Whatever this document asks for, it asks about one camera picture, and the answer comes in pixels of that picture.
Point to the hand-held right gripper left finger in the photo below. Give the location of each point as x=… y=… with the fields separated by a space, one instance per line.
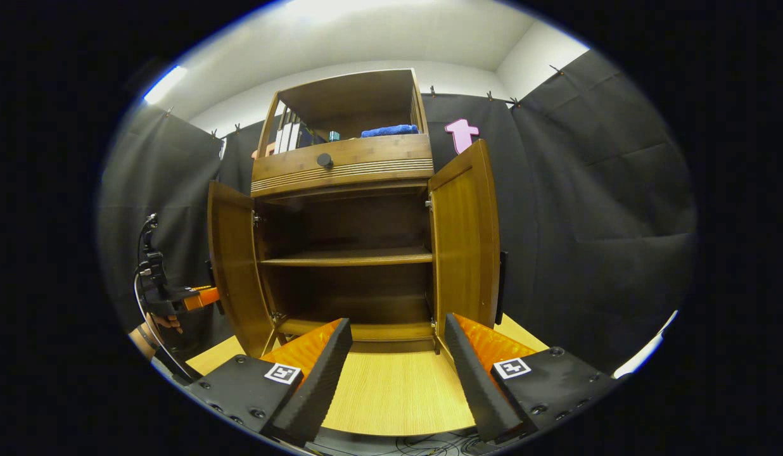
x=325 y=380

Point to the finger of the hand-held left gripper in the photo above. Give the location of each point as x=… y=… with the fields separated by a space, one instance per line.
x=203 y=298

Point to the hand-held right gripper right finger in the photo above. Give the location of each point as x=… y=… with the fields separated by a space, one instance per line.
x=474 y=380

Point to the wooden shoe cabinet door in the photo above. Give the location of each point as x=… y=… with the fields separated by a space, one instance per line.
x=236 y=266
x=464 y=247

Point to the wooden double-door shoe cabinet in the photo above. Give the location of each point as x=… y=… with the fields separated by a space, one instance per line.
x=353 y=101

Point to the wooden cabinet shelf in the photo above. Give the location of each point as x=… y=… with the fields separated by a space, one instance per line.
x=347 y=257

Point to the wooden cabinet drawer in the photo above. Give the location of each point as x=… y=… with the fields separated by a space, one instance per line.
x=366 y=155

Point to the black round drawer knob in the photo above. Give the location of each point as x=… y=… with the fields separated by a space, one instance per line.
x=325 y=161

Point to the small ceiling light panel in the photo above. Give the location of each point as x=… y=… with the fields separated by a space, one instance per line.
x=165 y=85

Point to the blue towel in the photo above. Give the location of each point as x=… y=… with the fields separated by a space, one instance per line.
x=388 y=131

